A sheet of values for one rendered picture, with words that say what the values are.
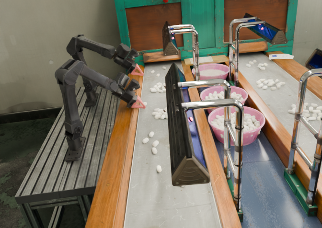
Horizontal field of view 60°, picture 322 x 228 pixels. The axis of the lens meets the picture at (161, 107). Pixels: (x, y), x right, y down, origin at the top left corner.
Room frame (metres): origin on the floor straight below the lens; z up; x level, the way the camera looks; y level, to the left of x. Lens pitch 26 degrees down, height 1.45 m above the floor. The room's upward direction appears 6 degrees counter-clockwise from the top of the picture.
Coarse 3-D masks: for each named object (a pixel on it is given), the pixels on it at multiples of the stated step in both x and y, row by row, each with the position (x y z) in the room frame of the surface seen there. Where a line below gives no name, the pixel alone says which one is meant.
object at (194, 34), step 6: (186, 24) 1.78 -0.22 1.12; (174, 30) 1.64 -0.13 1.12; (180, 30) 1.63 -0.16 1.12; (186, 30) 1.63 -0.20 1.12; (192, 30) 1.63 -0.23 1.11; (192, 36) 1.78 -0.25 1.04; (192, 42) 1.78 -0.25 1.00; (198, 48) 1.63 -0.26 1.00; (198, 54) 1.63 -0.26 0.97; (198, 60) 1.63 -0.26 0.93; (198, 66) 1.63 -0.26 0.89; (198, 72) 1.63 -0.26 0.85; (198, 78) 1.62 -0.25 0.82; (198, 90) 1.62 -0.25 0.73
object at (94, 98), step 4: (88, 92) 1.77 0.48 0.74; (92, 92) 1.78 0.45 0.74; (88, 96) 1.77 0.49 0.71; (92, 96) 1.77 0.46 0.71; (96, 96) 1.84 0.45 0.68; (88, 100) 1.77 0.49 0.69; (92, 100) 1.77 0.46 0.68; (96, 100) 1.78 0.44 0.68; (88, 104) 1.71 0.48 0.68; (92, 104) 1.70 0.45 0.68
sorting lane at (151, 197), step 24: (144, 72) 2.06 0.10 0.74; (144, 96) 1.61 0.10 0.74; (144, 120) 1.30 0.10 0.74; (144, 144) 1.07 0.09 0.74; (168, 144) 1.05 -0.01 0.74; (144, 168) 0.90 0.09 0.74; (168, 168) 0.88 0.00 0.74; (144, 192) 0.76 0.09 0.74; (168, 192) 0.75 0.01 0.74; (192, 192) 0.74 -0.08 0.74; (144, 216) 0.65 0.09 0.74; (168, 216) 0.64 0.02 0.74; (192, 216) 0.63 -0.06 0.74; (216, 216) 0.62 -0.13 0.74
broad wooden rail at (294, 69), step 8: (280, 64) 1.85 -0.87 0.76; (288, 64) 1.82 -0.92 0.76; (296, 64) 1.80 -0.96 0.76; (288, 72) 1.71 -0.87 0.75; (296, 72) 1.66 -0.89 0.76; (304, 72) 1.64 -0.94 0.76; (312, 80) 1.50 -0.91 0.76; (320, 80) 1.49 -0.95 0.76; (312, 88) 1.40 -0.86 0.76; (320, 88) 1.39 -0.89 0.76; (320, 96) 1.31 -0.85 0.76
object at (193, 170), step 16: (176, 80) 0.87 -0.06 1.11; (176, 96) 0.75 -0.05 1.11; (192, 112) 0.73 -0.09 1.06; (176, 128) 0.60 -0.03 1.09; (192, 128) 0.60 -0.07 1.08; (176, 144) 0.54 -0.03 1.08; (192, 144) 0.50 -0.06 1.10; (176, 160) 0.48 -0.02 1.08; (192, 160) 0.44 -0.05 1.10; (176, 176) 0.45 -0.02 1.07; (192, 176) 0.44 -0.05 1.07; (208, 176) 0.44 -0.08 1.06
